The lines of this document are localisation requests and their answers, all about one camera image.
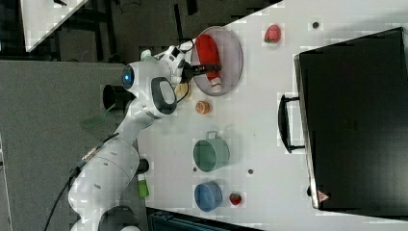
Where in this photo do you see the orange slice toy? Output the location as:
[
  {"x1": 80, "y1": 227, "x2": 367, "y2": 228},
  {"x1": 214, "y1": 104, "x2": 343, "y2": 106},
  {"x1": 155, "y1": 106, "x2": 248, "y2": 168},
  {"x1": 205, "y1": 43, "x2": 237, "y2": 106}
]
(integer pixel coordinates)
[{"x1": 195, "y1": 100, "x2": 211, "y2": 115}]

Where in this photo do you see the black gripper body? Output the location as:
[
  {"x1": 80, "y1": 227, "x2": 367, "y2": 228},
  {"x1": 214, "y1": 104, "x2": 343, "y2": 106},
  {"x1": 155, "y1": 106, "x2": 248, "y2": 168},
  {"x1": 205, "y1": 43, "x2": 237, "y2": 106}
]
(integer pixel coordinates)
[{"x1": 181, "y1": 62, "x2": 193, "y2": 83}]

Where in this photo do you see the black steel pot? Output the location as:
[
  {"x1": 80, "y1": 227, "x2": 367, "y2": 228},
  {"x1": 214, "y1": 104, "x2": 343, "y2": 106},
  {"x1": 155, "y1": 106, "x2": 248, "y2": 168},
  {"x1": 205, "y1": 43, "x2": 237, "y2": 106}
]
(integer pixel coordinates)
[{"x1": 102, "y1": 85, "x2": 135, "y2": 110}]

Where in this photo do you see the red toy strawberry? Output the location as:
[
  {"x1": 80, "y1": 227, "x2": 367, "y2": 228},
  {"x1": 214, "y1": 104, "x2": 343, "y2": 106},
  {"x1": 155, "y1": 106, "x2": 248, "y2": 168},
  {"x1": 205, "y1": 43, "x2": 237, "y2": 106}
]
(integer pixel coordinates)
[{"x1": 229, "y1": 192, "x2": 242, "y2": 206}]

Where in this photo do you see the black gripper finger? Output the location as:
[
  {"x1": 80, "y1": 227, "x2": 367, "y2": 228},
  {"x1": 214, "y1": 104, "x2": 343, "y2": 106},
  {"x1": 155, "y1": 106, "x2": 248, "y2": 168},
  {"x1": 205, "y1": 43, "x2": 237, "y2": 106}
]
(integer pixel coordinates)
[{"x1": 192, "y1": 64, "x2": 221, "y2": 75}]

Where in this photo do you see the red plush ketchup bottle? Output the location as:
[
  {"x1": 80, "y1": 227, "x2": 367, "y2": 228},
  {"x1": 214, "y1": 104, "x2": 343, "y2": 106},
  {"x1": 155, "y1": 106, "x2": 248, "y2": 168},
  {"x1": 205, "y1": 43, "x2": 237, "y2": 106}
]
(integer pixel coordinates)
[{"x1": 195, "y1": 35, "x2": 222, "y2": 92}]

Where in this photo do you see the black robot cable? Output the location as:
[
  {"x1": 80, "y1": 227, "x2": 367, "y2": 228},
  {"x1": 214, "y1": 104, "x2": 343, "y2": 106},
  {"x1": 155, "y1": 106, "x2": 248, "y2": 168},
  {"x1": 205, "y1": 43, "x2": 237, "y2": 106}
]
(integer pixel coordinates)
[{"x1": 42, "y1": 132, "x2": 120, "y2": 231}]

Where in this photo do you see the yellow toy banana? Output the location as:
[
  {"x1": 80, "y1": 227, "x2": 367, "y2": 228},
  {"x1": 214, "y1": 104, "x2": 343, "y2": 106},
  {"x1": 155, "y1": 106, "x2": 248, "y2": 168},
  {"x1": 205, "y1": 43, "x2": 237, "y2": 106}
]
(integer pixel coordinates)
[{"x1": 174, "y1": 83, "x2": 191, "y2": 101}]

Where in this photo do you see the black cylindrical container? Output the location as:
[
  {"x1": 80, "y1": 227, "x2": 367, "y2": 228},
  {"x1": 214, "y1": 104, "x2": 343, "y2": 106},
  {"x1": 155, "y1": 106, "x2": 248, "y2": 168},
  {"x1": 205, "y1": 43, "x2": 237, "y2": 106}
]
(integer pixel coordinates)
[{"x1": 138, "y1": 159, "x2": 149, "y2": 172}]

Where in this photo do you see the grey round plate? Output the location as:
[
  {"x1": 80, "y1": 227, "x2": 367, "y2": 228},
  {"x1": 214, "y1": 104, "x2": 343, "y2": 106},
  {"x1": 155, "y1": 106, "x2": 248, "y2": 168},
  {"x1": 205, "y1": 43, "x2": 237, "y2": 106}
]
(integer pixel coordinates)
[{"x1": 191, "y1": 26, "x2": 243, "y2": 96}]

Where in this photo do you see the green metal cup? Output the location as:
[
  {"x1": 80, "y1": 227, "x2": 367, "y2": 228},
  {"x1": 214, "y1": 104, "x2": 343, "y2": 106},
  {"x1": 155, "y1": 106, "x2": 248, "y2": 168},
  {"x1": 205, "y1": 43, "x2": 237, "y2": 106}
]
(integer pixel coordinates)
[{"x1": 193, "y1": 131, "x2": 230, "y2": 172}]

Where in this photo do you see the silver toaster oven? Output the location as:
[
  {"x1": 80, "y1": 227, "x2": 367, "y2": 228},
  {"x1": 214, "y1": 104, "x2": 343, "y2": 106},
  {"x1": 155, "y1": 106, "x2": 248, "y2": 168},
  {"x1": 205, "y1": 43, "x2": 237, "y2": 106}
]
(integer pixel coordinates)
[{"x1": 293, "y1": 27, "x2": 408, "y2": 220}]

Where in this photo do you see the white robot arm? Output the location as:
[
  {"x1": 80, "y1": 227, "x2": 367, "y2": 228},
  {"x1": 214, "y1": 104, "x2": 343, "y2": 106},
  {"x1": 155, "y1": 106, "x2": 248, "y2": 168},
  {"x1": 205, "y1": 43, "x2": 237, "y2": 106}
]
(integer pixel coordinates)
[{"x1": 68, "y1": 45, "x2": 222, "y2": 231}]

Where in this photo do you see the green plastic utensil handle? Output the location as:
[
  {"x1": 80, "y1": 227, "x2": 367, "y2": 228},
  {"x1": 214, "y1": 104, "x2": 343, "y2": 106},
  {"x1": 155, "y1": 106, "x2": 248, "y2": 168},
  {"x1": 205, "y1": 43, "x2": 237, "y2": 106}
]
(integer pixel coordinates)
[{"x1": 138, "y1": 173, "x2": 149, "y2": 198}]

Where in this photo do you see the green slotted spatula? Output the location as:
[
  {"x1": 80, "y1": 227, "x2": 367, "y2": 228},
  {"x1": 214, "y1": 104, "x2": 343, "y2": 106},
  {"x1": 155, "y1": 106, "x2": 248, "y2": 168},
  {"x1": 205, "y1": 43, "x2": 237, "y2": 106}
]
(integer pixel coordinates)
[{"x1": 80, "y1": 104, "x2": 115, "y2": 128}]

